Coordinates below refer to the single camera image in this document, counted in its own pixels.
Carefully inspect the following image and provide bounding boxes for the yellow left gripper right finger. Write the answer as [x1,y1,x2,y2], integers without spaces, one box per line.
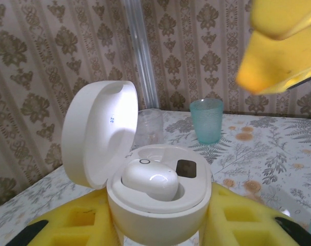
[198,182,311,246]

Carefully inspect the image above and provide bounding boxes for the teal textured plastic cup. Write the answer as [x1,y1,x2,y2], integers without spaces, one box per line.
[189,98,224,145]

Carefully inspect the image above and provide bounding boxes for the aluminium frame post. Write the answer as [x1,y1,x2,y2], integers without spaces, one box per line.
[124,0,160,110]

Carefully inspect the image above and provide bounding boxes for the floral table cover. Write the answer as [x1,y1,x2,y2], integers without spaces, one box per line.
[0,109,311,246]

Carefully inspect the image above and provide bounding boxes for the white round earbud case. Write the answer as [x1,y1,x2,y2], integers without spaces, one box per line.
[61,80,215,246]

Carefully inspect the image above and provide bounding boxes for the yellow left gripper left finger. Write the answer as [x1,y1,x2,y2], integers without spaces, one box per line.
[11,189,125,246]

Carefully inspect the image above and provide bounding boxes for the white oval earbud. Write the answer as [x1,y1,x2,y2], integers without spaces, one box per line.
[121,158,180,202]

